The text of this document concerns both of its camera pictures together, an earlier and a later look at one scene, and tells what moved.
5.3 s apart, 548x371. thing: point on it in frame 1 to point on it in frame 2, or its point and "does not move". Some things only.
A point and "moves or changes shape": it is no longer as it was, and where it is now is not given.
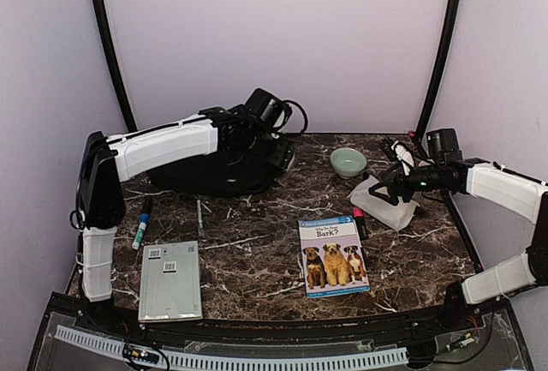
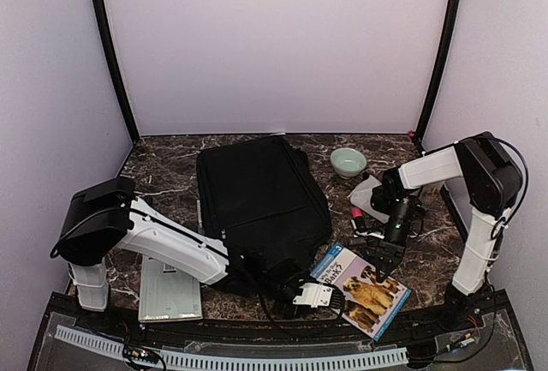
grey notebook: x=170 y=284 does not move
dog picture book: x=332 y=258 to x=370 y=304
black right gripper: x=392 y=182 to x=388 y=251
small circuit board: x=140 y=355 does not move
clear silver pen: x=199 y=218 does not move
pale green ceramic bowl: x=348 y=162 does not move
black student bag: x=243 y=164 moves or changes shape
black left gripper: x=281 y=157 to x=282 y=310
